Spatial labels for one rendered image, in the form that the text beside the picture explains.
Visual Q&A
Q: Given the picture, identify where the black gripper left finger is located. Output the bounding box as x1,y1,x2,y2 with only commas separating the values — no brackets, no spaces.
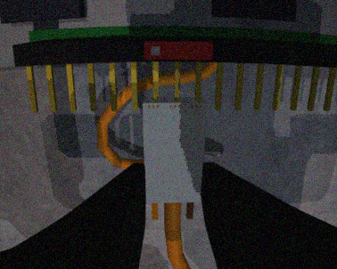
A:
0,163,146,269

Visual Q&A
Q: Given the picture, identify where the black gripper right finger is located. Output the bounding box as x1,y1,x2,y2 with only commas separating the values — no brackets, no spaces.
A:
201,162,337,269

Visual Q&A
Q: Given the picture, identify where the grey flat plate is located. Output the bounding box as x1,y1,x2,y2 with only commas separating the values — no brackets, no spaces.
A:
0,0,337,61

